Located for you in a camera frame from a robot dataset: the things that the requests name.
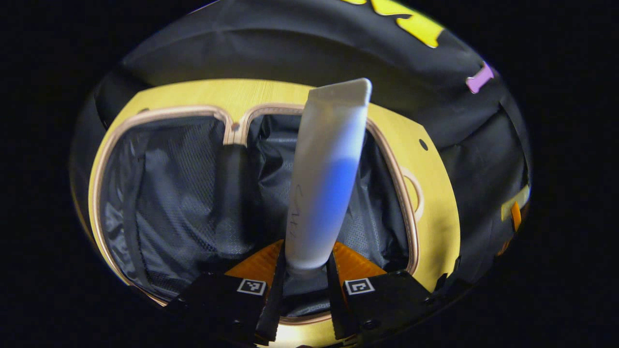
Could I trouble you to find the white skincare tube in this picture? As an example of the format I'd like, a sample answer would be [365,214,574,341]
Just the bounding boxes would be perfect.
[284,77,373,271]

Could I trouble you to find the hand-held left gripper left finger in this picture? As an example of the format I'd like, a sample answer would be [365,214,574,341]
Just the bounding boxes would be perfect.
[164,239,287,347]

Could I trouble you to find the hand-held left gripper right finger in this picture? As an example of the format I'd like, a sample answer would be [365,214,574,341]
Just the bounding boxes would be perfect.
[326,242,436,341]

